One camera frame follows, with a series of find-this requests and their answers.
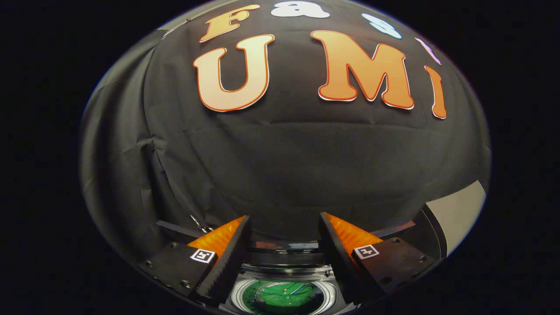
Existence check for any green polo shirt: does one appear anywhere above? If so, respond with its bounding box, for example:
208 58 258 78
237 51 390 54
254 281 316 315

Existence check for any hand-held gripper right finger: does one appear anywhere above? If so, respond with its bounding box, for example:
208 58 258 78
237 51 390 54
318 212 438 307

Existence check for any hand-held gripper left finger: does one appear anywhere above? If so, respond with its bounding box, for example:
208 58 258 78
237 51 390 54
139 214 253 307

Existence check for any black backdrop cloth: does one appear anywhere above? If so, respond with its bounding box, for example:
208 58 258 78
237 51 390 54
79 0 490 280

